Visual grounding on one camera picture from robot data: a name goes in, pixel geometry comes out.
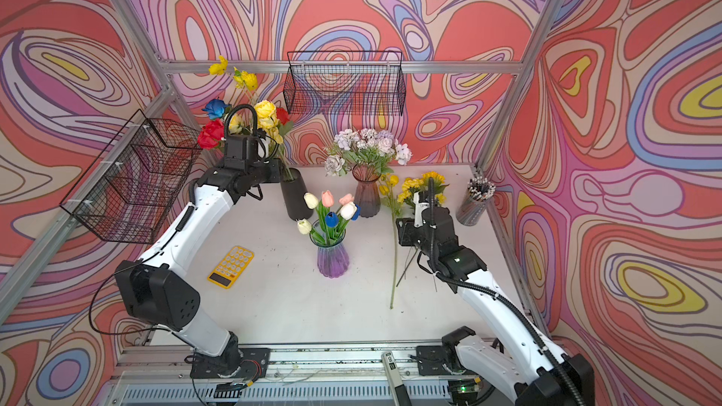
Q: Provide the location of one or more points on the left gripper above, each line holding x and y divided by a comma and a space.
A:
274, 165

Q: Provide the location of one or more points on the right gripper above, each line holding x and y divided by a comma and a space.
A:
405, 233

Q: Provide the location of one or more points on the yellow carnation stem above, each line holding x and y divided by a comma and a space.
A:
440, 198
407, 197
410, 183

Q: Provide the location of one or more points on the yellow poppy spray stem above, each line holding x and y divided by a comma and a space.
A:
389, 199

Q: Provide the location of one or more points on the purple glass tulip vase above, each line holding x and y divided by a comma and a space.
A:
333, 260

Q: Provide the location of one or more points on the sunflower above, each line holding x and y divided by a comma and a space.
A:
437, 180

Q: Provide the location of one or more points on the pale yellow rose spray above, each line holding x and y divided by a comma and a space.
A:
274, 121

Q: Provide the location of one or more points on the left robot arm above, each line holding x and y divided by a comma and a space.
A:
155, 289

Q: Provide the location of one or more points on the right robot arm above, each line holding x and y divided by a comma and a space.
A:
529, 368

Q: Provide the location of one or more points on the black vase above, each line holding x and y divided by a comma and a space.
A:
293, 189

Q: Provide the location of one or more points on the red grey glass vase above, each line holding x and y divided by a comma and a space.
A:
367, 196

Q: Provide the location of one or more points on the mixed rose bouquet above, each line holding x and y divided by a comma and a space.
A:
215, 133

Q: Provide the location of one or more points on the patterned pen cup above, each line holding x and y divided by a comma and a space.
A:
480, 191

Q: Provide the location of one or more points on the blue tulip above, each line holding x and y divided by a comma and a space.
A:
332, 220

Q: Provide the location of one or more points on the tulip bunch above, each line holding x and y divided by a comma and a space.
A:
345, 208

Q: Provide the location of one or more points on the yellow calculator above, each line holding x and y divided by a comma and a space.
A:
231, 267

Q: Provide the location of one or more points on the yellow and lilac bouquet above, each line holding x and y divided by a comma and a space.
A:
375, 151

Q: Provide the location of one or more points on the back black wire basket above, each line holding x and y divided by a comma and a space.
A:
345, 83

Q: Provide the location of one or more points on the black wire basket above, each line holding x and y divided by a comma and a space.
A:
345, 83
126, 195

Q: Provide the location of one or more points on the left black wire basket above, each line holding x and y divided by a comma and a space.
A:
126, 195

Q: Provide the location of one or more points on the tool on front rail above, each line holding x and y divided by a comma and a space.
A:
397, 388

